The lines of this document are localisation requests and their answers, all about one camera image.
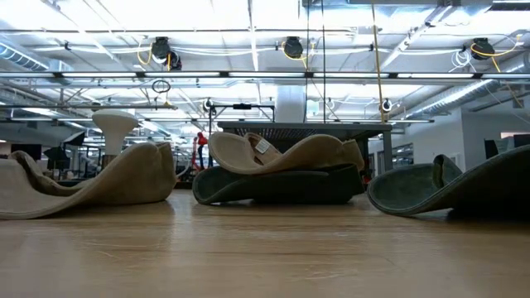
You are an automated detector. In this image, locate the beige cap with white label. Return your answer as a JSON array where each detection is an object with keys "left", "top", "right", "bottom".
[{"left": 207, "top": 131, "right": 365, "bottom": 175}]

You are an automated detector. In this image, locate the grey metal riser stand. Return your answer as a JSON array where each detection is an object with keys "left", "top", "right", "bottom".
[{"left": 217, "top": 121, "right": 393, "bottom": 174}]

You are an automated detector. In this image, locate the white round column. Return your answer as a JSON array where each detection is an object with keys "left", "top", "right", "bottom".
[{"left": 275, "top": 84, "right": 307, "bottom": 123}]

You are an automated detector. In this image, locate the red desk lamp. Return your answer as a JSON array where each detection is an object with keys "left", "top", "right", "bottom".
[{"left": 190, "top": 131, "right": 210, "bottom": 171}]

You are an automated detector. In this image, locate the glass partition window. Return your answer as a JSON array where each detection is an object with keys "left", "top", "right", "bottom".
[{"left": 393, "top": 142, "right": 415, "bottom": 169}]

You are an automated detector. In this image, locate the white mushroom-shaped lamp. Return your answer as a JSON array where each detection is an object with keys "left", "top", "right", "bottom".
[{"left": 91, "top": 108, "right": 140, "bottom": 169}]

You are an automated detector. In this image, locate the black studio softbox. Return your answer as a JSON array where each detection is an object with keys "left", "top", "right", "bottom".
[
  {"left": 62, "top": 131, "right": 86, "bottom": 147},
  {"left": 43, "top": 147, "right": 71, "bottom": 171}
]

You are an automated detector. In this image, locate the black partition panel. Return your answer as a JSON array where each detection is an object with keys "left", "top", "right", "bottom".
[{"left": 484, "top": 139, "right": 500, "bottom": 160}]

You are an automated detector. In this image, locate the black background workstation frame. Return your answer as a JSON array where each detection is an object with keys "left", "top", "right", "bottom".
[{"left": 209, "top": 103, "right": 277, "bottom": 123}]

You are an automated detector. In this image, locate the thin black hanging cable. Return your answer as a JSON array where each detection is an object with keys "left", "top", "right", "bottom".
[{"left": 305, "top": 0, "right": 311, "bottom": 123}]

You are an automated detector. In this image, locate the black ceiling cable reel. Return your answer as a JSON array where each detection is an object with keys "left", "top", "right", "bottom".
[
  {"left": 167, "top": 50, "right": 183, "bottom": 71},
  {"left": 470, "top": 36, "right": 496, "bottom": 61},
  {"left": 282, "top": 36, "right": 305, "bottom": 60},
  {"left": 150, "top": 36, "right": 172, "bottom": 63}
]

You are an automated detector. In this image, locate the yellow hanging cable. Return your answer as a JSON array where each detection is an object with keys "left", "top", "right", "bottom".
[{"left": 370, "top": 0, "right": 387, "bottom": 123}]

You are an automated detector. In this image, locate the silver ventilation duct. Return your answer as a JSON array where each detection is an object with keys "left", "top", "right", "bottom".
[
  {"left": 0, "top": 41, "right": 51, "bottom": 72},
  {"left": 407, "top": 78, "right": 530, "bottom": 120}
]

